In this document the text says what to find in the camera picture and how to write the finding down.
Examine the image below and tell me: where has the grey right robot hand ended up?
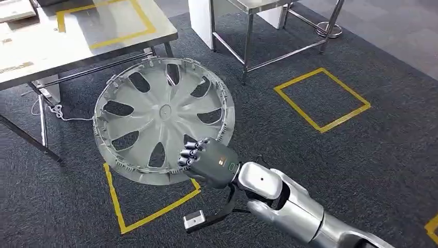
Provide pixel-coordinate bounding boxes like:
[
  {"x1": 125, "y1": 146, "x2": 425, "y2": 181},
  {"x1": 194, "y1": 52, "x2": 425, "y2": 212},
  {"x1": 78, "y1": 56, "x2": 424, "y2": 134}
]
[{"x1": 177, "y1": 137, "x2": 241, "y2": 190}]

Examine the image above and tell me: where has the silver plastic wheel cover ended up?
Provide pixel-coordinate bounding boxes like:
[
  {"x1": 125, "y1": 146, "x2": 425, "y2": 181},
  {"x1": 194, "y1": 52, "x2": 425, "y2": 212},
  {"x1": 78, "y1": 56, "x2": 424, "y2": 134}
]
[{"x1": 93, "y1": 56, "x2": 237, "y2": 187}]

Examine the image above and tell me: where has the white panel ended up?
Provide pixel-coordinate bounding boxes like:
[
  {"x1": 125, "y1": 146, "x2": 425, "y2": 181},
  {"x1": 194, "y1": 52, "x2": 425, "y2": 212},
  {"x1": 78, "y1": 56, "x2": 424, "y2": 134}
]
[{"x1": 187, "y1": 0, "x2": 215, "y2": 51}]

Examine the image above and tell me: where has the round metal stand base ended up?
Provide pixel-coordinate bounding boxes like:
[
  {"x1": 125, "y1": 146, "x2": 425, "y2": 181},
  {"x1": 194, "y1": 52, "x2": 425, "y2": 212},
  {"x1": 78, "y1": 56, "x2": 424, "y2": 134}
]
[{"x1": 315, "y1": 21, "x2": 343, "y2": 39}]

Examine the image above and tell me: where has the grey box under bench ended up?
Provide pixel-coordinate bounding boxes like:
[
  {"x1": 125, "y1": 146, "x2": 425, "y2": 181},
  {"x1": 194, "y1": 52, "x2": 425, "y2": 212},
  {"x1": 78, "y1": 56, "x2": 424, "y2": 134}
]
[{"x1": 32, "y1": 74, "x2": 63, "y2": 104}]

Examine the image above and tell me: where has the steel bench with black legs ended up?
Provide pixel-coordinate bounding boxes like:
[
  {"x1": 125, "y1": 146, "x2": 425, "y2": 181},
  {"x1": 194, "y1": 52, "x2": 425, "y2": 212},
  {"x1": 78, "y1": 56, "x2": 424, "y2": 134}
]
[{"x1": 0, "y1": 0, "x2": 179, "y2": 166}]

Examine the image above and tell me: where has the white flat board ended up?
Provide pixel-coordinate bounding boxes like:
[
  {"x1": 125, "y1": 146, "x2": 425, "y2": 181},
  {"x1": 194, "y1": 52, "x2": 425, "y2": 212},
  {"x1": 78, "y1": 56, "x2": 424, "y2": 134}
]
[{"x1": 0, "y1": 0, "x2": 37, "y2": 24}]

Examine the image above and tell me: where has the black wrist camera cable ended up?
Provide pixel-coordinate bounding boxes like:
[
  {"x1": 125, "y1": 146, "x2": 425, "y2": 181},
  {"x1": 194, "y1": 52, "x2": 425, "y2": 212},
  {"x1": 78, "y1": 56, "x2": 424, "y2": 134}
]
[{"x1": 186, "y1": 183, "x2": 252, "y2": 234}]

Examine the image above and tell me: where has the steel frame table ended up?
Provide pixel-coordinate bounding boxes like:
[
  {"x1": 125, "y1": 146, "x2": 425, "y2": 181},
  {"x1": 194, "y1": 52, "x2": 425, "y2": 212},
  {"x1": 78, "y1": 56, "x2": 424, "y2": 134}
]
[{"x1": 209, "y1": 0, "x2": 346, "y2": 85}]

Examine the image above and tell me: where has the white cord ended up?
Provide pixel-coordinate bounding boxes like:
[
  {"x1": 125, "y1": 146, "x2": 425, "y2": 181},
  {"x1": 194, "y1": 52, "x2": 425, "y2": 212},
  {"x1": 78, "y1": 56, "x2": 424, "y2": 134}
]
[{"x1": 30, "y1": 97, "x2": 94, "y2": 122}]

